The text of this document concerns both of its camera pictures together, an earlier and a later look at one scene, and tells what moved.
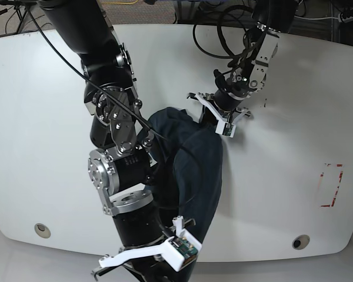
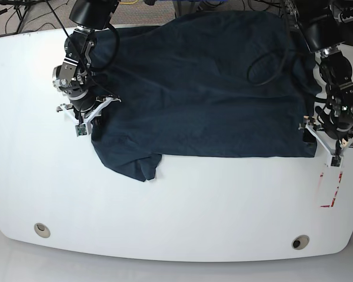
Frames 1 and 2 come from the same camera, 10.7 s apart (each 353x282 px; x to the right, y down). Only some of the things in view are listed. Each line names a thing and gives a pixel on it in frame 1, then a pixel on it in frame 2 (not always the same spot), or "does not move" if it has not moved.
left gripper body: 140,234 -> 69,109
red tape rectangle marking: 335,194 does not move
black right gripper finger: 207,117 -> 307,137
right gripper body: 223,105 -> 334,146
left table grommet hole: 42,230 does not move
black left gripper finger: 155,269 -> 97,126
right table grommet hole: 300,241 does not move
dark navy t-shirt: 187,177 -> 235,83
